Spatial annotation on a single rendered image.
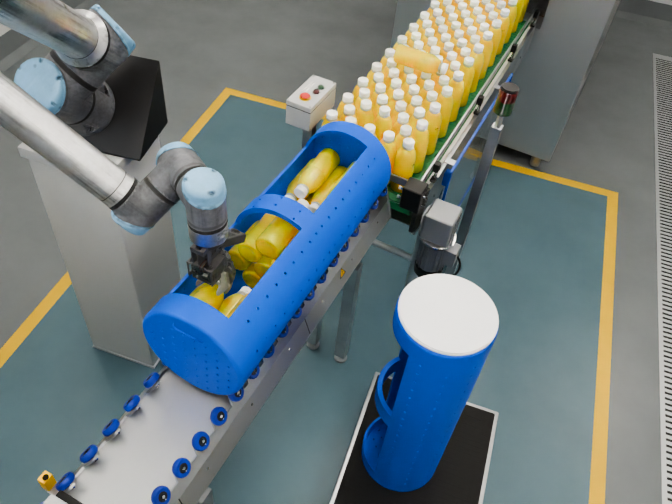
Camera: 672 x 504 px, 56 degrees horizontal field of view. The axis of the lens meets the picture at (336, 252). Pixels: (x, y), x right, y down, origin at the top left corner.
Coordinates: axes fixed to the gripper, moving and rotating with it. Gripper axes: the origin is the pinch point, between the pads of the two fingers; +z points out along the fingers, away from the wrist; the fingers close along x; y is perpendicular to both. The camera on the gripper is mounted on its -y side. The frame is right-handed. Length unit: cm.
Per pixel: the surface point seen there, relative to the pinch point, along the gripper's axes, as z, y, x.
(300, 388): 111, -43, 4
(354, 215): -1.4, -40.2, 19.1
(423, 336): 8, -18, 51
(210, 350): -5.0, 20.4, 11.8
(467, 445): 97, -46, 75
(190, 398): 18.7, 22.6, 5.2
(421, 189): 11, -76, 28
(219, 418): 14.9, 25.2, 16.1
